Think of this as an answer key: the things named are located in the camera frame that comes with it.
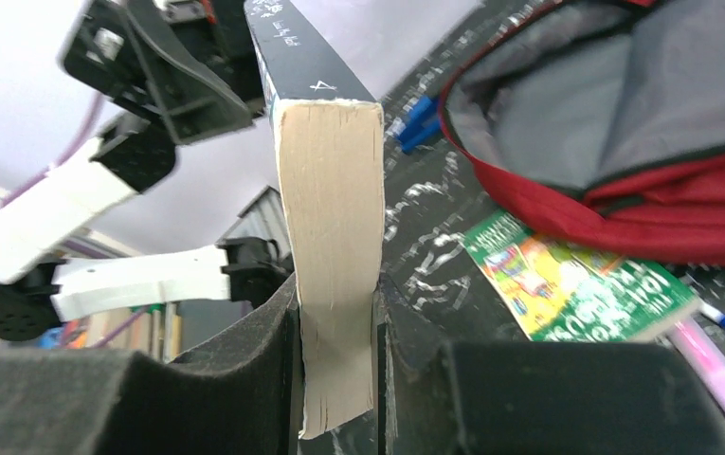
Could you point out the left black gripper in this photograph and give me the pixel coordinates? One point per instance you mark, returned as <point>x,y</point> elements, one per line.
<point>188,65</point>

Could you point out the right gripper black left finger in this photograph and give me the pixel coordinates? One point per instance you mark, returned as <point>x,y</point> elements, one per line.
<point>236,393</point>

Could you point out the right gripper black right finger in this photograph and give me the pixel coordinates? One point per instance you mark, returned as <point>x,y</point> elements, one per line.
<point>477,394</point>

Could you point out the green book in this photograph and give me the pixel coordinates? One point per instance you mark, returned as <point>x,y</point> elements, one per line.
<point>559,291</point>

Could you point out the floral pink book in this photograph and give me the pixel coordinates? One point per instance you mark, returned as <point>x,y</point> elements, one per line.
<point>328,132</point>

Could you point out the red backpack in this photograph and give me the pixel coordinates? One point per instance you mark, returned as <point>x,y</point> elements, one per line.
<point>602,123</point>

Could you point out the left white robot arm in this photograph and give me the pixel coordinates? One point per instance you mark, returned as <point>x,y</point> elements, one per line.
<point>49,274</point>

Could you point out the pink highlighter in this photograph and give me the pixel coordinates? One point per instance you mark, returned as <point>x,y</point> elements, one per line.
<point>703,356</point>

